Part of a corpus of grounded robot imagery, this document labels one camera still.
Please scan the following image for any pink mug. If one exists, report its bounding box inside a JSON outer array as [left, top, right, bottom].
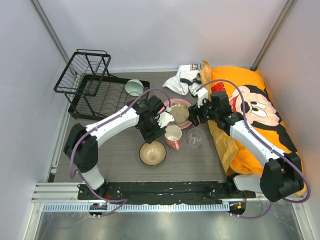
[[164, 125, 182, 151]]

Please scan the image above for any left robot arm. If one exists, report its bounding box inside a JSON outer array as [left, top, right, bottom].
[[63, 95, 174, 200]]

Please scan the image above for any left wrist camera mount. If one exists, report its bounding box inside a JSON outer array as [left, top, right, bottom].
[[156, 108, 175, 129]]

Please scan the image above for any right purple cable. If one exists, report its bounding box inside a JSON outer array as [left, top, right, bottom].
[[196, 79, 312, 220]]

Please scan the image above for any black wire dish rack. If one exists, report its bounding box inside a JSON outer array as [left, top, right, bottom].
[[53, 49, 136, 121]]

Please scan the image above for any cream floral plate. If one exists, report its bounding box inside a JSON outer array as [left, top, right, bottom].
[[168, 101, 191, 126]]

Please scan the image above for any orange cartoon pillow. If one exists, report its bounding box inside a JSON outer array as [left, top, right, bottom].
[[200, 62, 297, 176]]

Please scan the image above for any clear glass cup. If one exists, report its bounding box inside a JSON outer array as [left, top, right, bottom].
[[187, 127, 206, 149]]

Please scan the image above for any clear textured glass plate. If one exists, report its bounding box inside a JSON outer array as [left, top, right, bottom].
[[169, 102, 190, 125]]

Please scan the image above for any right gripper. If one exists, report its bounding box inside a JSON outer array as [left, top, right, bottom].
[[188, 95, 220, 127]]

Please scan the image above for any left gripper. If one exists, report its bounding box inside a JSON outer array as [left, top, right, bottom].
[[138, 114, 166, 144]]

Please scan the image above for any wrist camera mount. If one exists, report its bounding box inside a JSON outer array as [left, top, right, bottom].
[[196, 87, 208, 108], [156, 108, 175, 129]]

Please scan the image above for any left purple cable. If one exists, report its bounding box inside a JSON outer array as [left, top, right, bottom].
[[69, 87, 172, 217]]

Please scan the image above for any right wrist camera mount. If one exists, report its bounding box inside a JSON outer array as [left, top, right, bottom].
[[196, 87, 208, 108]]

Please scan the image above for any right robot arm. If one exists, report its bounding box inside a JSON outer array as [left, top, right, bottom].
[[188, 88, 304, 203]]

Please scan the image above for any brown bowl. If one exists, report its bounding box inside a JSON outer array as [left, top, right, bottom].
[[139, 140, 167, 167]]

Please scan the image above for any white printed t-shirt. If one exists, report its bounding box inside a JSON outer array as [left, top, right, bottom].
[[162, 64, 205, 96]]

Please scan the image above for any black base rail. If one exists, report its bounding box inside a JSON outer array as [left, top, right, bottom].
[[77, 181, 257, 205]]

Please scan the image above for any purple cable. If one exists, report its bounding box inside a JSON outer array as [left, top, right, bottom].
[[196, 79, 312, 220], [69, 87, 172, 217]]

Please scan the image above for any pink plate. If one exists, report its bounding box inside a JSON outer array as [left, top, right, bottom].
[[167, 98, 192, 130]]

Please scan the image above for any light green bowl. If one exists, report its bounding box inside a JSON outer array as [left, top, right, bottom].
[[124, 79, 144, 97]]

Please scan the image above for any white slotted cable duct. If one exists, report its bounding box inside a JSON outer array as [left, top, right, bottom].
[[42, 201, 230, 213]]

